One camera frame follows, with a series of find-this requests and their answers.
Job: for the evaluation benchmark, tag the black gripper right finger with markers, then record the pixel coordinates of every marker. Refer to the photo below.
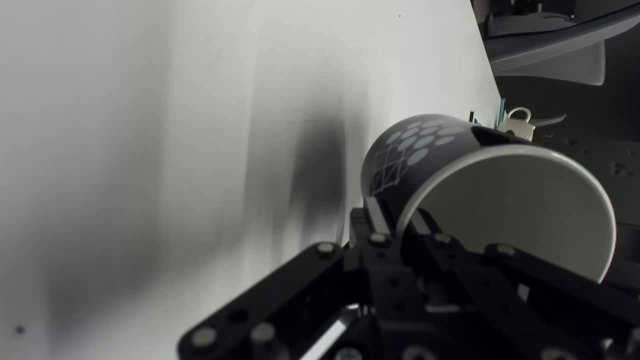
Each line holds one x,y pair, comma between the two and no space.
430,242

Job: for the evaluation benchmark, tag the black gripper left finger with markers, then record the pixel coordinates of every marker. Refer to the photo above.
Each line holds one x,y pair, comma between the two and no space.
370,236

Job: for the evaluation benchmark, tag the black paper cup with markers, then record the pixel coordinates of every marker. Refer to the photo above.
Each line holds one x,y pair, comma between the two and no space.
484,186

